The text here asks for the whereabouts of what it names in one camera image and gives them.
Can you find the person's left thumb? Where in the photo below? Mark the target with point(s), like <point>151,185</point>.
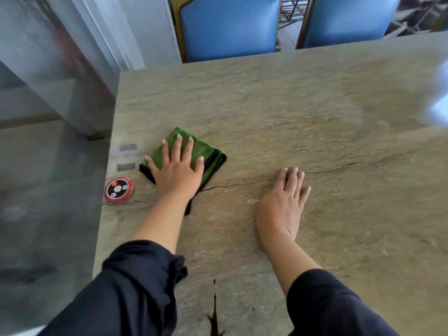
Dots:
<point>199,166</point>

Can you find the person's left hand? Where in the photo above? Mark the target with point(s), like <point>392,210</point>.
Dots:
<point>175,178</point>

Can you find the person's left middle finger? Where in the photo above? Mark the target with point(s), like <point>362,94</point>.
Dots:
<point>176,147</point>

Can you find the green and black cleaning cloth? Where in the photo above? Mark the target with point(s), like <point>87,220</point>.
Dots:
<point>206,153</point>

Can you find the person's left little finger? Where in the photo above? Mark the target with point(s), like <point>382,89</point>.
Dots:
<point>152,165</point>

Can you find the person's left forearm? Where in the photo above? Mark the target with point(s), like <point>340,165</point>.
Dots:
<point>164,220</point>

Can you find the person's black top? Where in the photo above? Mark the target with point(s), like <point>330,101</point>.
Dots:
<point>122,293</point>

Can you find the person's right little finger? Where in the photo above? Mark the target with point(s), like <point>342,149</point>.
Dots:
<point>305,195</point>

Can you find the blue padded chair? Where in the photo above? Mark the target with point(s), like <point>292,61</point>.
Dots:
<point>346,20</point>
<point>227,27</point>

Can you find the person's right middle finger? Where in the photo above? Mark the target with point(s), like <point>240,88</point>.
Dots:
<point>292,179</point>

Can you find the red round call button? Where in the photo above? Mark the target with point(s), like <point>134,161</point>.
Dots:
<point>118,189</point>

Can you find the person's right forearm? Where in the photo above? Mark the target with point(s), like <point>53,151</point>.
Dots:
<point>285,262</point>

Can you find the grey rectangular sticker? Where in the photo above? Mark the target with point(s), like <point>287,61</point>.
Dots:
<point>128,147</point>
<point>126,167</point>

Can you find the person's right hand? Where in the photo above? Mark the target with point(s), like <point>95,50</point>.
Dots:
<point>278,209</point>

